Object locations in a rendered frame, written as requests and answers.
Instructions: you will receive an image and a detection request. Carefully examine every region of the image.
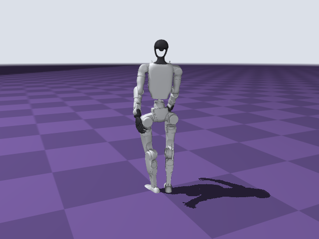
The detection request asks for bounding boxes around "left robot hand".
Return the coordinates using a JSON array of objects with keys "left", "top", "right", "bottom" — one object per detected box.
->
[{"left": 134, "top": 109, "right": 147, "bottom": 133}]

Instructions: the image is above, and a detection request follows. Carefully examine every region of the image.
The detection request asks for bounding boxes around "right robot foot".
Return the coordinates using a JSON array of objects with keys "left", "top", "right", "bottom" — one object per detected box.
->
[{"left": 164, "top": 183, "right": 172, "bottom": 193}]

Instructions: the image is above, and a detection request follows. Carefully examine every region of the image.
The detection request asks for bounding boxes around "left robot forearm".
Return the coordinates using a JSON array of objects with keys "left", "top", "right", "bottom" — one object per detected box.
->
[{"left": 133, "top": 87, "right": 142, "bottom": 115}]

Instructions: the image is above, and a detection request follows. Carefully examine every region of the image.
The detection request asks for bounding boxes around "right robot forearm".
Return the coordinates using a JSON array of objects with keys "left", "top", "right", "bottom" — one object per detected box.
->
[{"left": 167, "top": 93, "right": 179, "bottom": 108}]

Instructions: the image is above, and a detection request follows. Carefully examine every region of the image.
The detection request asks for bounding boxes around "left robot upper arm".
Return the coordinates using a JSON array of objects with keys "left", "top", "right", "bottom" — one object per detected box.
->
[{"left": 137, "top": 64, "right": 149, "bottom": 95}]

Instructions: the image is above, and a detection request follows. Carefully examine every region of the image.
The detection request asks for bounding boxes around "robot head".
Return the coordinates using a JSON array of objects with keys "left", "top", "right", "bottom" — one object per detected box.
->
[{"left": 154, "top": 39, "right": 168, "bottom": 65}]

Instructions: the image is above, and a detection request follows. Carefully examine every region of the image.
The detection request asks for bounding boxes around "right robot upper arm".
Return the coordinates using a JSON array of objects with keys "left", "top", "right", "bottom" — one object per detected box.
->
[{"left": 171, "top": 65, "right": 182, "bottom": 94}]

